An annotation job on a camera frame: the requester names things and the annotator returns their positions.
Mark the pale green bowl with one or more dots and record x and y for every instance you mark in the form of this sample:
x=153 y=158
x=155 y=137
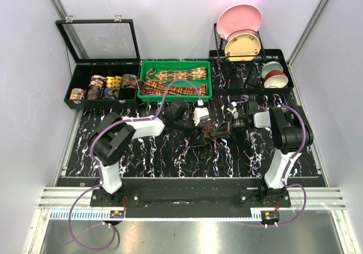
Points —
x=270 y=66

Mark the rolled tie dark blue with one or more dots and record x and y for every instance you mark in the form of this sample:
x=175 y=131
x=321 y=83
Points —
x=111 y=93

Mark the rolled tie pink paisley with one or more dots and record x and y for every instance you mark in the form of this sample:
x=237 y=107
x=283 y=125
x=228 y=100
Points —
x=98 y=81

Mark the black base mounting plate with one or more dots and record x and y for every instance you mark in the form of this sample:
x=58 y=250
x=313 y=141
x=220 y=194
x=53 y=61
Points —
x=133 y=197

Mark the red multicolour checked tie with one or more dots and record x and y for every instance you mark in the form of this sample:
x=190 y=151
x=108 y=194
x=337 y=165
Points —
x=149 y=87

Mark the rolled tie yellow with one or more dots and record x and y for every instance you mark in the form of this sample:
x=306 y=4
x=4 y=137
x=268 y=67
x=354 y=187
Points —
x=113 y=82

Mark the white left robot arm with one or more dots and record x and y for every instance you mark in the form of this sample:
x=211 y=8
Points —
x=114 y=134

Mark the rolled tie blue orange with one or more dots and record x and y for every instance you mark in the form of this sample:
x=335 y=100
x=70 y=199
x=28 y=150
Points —
x=77 y=94

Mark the pink plate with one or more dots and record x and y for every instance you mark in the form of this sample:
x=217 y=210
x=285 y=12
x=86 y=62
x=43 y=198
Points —
x=239 y=17

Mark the red bowl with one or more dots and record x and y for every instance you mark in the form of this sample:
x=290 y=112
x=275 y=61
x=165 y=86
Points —
x=275 y=79

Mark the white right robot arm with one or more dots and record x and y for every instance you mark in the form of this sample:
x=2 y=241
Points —
x=291 y=133

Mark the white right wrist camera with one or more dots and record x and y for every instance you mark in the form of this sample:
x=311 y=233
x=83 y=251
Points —
x=232 y=108

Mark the aluminium frame rail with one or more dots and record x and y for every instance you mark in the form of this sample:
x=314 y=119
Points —
x=325 y=198

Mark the rolled tie brown olive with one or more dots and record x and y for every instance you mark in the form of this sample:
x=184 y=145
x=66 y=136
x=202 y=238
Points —
x=129 y=81

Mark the yellow floral plate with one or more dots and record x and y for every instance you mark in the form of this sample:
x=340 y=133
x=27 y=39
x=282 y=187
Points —
x=242 y=47

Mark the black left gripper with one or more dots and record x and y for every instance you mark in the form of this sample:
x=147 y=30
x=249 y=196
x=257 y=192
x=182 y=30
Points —
x=193 y=125

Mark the black dish tray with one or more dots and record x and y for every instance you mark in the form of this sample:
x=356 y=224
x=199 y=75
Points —
x=245 y=78

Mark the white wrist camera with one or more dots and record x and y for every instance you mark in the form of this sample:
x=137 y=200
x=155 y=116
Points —
x=200 y=114
x=232 y=108

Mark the green plastic tray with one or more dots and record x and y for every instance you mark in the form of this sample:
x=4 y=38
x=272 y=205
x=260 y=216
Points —
x=177 y=65

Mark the black tie storage box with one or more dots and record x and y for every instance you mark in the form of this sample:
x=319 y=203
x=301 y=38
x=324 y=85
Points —
x=81 y=79

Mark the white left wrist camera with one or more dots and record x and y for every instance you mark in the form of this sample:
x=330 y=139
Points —
x=200 y=114

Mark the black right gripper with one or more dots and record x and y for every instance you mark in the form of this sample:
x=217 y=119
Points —
x=223 y=131

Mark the black wire dish rack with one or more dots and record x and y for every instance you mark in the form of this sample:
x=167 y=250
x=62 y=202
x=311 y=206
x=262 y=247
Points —
x=220 y=43

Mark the glass box lid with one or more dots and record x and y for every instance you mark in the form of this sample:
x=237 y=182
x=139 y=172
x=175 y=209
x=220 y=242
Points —
x=100 y=40

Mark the black key pattern tie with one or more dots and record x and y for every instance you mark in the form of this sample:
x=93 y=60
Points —
x=207 y=132

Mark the cream ikat pattern tie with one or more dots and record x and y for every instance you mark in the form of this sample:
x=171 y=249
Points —
x=165 y=76

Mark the rolled tie dark floral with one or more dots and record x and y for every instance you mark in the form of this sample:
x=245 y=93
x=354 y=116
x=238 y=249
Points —
x=94 y=93

